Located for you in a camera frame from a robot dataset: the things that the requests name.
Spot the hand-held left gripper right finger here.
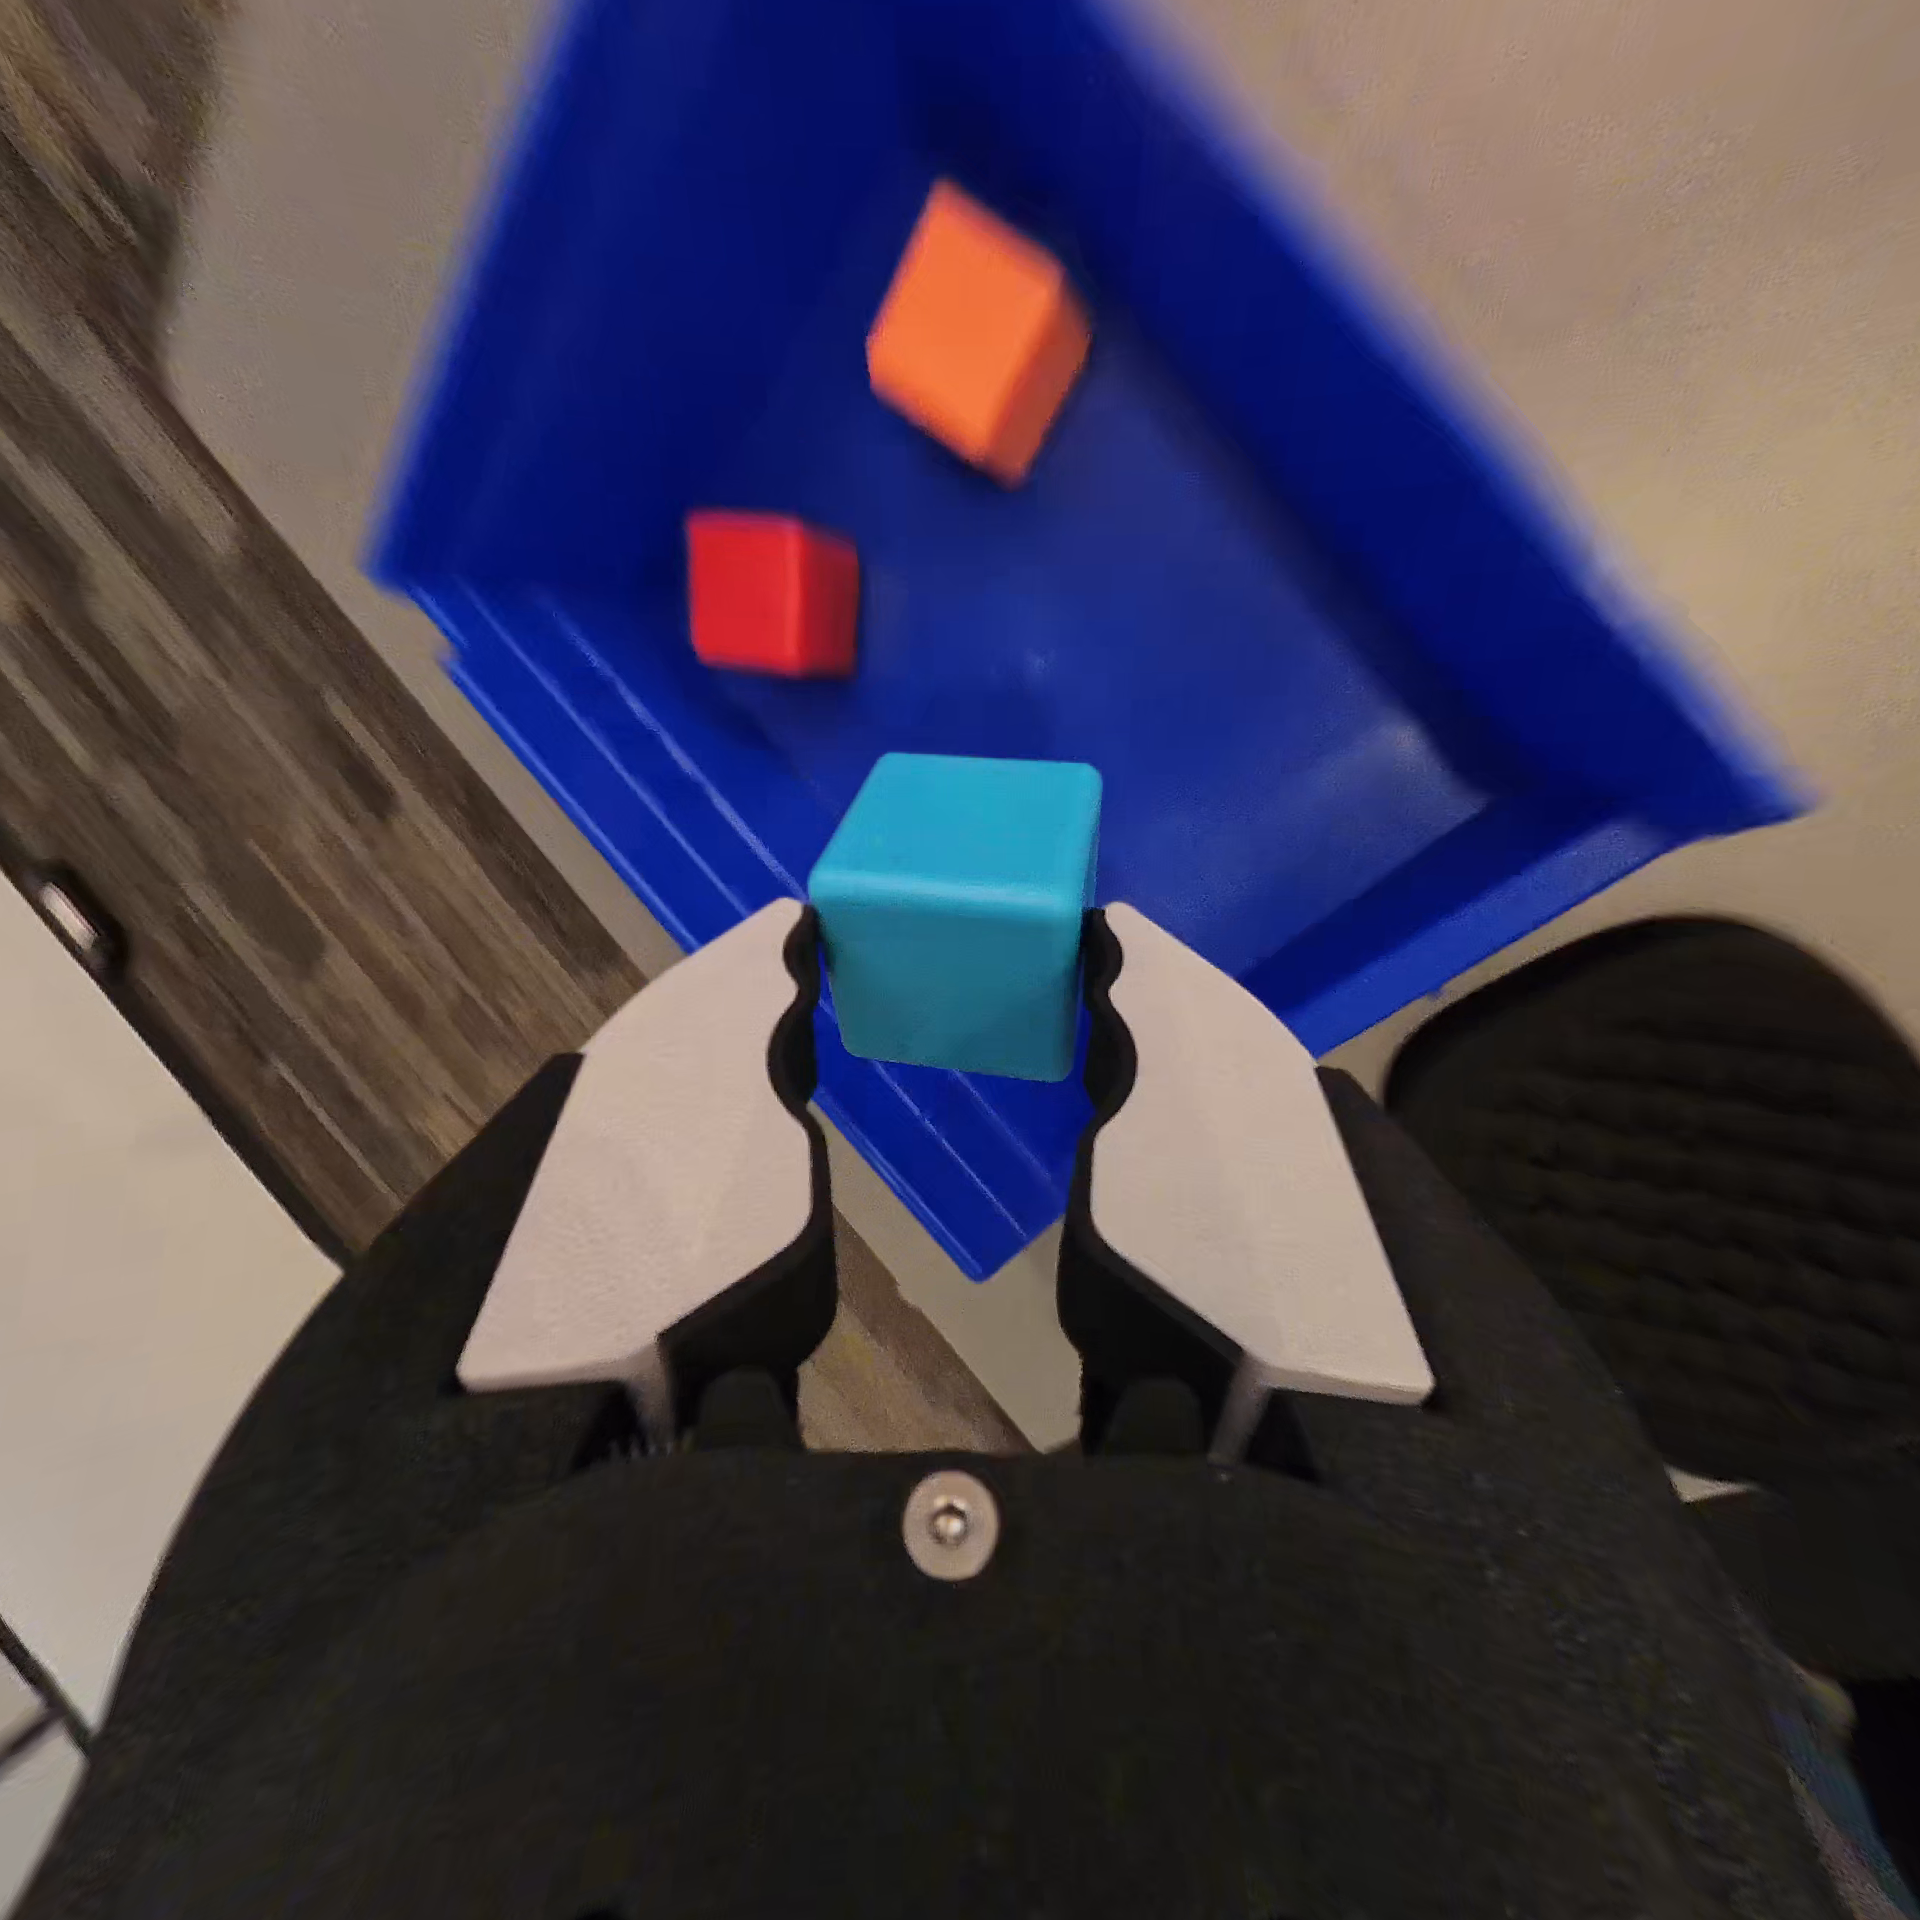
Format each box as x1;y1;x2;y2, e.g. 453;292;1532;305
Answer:
1062;901;1436;1446

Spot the orange magnetic cube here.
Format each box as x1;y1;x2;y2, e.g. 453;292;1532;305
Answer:
864;178;1092;488

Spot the blue plastic bin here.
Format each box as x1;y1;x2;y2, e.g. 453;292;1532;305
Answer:
362;0;1814;1284

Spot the black textured mat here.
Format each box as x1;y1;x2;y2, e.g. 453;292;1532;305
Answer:
1382;918;1920;1499

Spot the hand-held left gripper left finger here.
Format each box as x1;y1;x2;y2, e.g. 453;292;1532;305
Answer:
458;896;843;1443

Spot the teal magnetic cube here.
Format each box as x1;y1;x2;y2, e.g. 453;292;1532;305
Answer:
811;752;1107;1085

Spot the black floor device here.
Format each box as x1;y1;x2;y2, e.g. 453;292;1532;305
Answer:
27;862;129;976

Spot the red magnetic cube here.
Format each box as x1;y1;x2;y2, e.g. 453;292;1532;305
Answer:
682;507;869;677

